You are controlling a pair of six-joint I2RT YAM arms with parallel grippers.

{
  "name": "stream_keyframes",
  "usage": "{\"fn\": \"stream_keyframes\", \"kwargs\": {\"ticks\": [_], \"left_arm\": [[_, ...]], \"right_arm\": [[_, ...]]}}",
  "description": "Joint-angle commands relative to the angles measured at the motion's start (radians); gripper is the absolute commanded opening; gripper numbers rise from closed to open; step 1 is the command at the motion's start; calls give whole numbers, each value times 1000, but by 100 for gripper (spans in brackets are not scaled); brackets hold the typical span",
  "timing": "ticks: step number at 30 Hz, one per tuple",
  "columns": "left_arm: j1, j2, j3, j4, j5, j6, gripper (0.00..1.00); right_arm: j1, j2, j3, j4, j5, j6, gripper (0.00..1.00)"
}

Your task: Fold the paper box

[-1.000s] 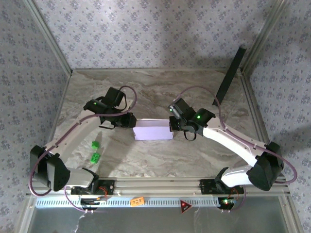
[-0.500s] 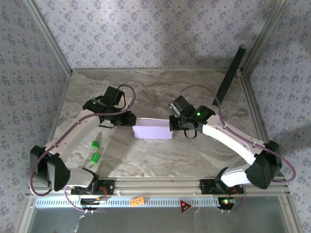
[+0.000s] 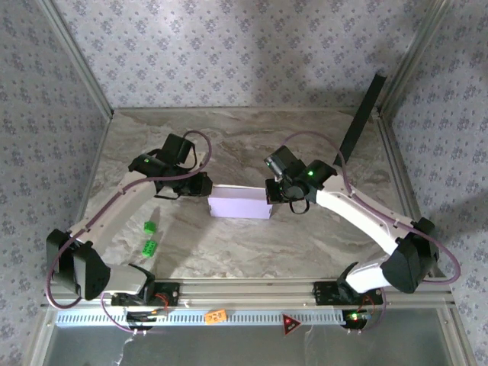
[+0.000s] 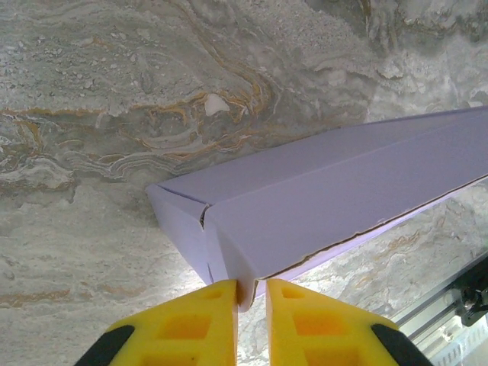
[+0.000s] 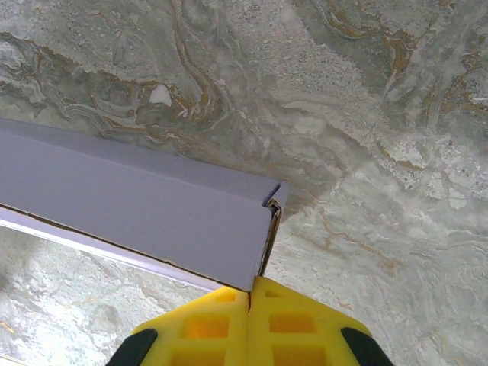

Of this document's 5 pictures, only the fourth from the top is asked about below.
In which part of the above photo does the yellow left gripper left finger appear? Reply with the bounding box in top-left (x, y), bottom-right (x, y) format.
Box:
top-left (73, 278), bottom-right (239, 366)

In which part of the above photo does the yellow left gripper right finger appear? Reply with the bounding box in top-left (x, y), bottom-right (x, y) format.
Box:
top-left (265, 278), bottom-right (436, 366)

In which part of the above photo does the white lavender paper box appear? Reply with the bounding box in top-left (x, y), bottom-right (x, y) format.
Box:
top-left (146, 106), bottom-right (488, 312)

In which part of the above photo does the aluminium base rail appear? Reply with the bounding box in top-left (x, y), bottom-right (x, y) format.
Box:
top-left (391, 249), bottom-right (488, 344)

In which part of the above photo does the grey slotted cable duct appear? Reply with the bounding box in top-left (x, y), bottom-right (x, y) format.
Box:
top-left (429, 316), bottom-right (488, 366)

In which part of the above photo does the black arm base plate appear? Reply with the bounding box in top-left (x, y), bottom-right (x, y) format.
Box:
top-left (453, 254), bottom-right (488, 327)

